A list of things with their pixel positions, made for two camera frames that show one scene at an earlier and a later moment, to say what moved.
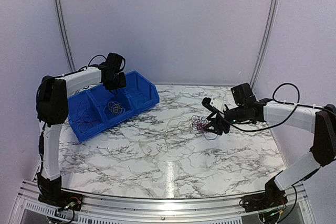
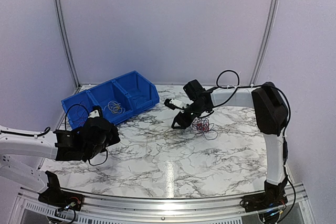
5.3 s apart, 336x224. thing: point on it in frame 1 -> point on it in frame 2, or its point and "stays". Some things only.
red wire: x=200 y=127 stays
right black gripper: x=217 y=122 -> x=183 y=122
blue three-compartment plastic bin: x=96 y=109 stays
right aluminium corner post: x=269 y=28 stays
